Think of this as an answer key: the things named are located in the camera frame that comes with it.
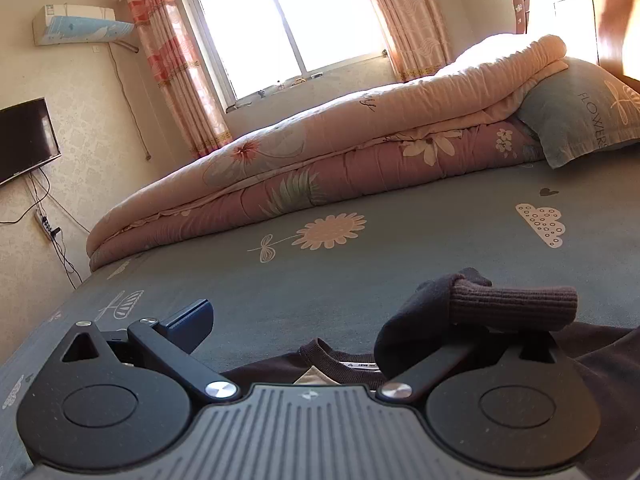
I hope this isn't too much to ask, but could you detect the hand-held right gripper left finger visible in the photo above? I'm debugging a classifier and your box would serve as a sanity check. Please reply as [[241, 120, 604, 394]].
[[62, 299, 241, 403]]

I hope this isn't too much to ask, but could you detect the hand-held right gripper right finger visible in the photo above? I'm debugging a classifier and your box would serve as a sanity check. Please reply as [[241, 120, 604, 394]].
[[377, 329, 558, 403]]

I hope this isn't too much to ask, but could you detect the white sweatshirt with dark sleeves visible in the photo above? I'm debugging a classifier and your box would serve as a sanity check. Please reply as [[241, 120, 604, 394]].
[[220, 267, 640, 480]]

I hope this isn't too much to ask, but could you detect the blue-grey floral bed sheet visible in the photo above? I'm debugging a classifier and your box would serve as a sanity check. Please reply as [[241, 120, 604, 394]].
[[0, 152, 640, 480]]

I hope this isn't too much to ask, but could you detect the white power strip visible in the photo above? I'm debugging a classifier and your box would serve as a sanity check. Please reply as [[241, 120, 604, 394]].
[[34, 209, 62, 239]]

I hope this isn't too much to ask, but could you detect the folded pink floral quilt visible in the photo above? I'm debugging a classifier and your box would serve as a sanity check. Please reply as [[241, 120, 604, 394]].
[[86, 34, 569, 274]]

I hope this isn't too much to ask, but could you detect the grey-green flower print pillow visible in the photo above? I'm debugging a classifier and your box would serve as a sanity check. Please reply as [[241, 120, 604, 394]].
[[515, 57, 640, 171]]

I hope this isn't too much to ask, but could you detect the window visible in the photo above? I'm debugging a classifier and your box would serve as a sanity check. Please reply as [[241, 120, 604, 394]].
[[177, 0, 397, 112]]

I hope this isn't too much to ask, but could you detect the wooden headboard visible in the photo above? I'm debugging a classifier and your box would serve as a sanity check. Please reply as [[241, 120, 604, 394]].
[[512, 0, 640, 82]]

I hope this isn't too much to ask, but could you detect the black wall cable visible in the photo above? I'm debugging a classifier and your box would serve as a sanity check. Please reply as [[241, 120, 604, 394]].
[[47, 230, 84, 287], [0, 170, 52, 227]]

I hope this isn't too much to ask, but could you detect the air conditioner hose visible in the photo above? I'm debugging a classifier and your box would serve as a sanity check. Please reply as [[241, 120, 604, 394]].
[[107, 42, 152, 162]]

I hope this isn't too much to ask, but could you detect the black wall television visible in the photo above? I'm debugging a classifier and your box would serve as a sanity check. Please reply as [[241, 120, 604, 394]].
[[0, 97, 63, 187]]

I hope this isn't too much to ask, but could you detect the white wall air conditioner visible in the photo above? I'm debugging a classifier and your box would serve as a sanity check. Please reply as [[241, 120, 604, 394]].
[[32, 4, 137, 48]]

